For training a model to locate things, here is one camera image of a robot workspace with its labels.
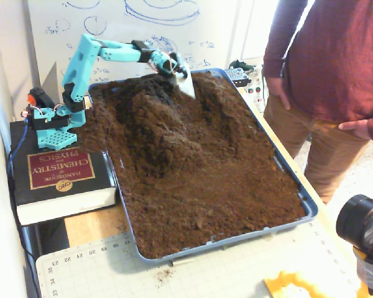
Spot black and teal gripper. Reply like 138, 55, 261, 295
150, 49, 196, 100

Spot blue tray of brown soil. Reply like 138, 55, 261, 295
77, 71, 307, 260

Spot person's right forearm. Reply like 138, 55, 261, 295
263, 18, 302, 81

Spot person's right hand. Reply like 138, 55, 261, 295
265, 76, 293, 112

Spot person's left hand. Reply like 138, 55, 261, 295
338, 119, 373, 141

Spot black vented electronics box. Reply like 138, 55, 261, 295
225, 67, 251, 87

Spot green object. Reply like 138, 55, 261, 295
229, 59, 256, 71

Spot whiteboard with blue drawings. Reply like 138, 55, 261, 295
26, 0, 240, 91

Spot panel with red buttons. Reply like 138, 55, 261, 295
245, 66, 268, 112

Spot black servo with orange disc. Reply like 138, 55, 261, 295
27, 88, 55, 109

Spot black chemistry handbook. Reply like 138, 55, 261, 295
9, 117, 118, 226

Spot person in maroon shirt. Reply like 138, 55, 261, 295
263, 0, 373, 204

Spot grey metal strip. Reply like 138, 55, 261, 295
170, 256, 203, 267

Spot blue plastic tray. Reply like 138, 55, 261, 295
87, 67, 319, 264

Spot grey gridded cutting mat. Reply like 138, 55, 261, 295
35, 217, 361, 298

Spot spilled soil crumbs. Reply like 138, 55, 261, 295
157, 269, 175, 284

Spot yellow printed plastic part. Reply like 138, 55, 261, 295
264, 269, 371, 298

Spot blue cable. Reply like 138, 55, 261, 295
6, 122, 30, 174

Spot black camera lens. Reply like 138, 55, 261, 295
335, 194, 373, 249

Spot black cable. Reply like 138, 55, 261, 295
6, 148, 41, 298

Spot grey camera mount block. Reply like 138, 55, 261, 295
352, 238, 373, 297

